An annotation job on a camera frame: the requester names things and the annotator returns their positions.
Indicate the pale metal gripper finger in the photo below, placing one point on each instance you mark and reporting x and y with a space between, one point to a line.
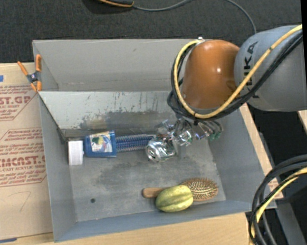
184 138
166 126

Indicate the crushed silver can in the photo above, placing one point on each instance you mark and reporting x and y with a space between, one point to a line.
159 150

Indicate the blue ribbed tube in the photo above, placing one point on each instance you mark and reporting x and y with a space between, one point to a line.
134 142

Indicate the wooden hairbrush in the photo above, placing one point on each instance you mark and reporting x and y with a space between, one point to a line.
203 189

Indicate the grey metal bin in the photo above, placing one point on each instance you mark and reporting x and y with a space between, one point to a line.
136 178

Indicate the green and yellow melon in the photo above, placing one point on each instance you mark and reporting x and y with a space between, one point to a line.
174 199

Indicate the blue bottle with white cap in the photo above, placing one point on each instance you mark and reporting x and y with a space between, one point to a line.
99 146

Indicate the brown cardboard board, red print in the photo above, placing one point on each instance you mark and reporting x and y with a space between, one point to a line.
22 203

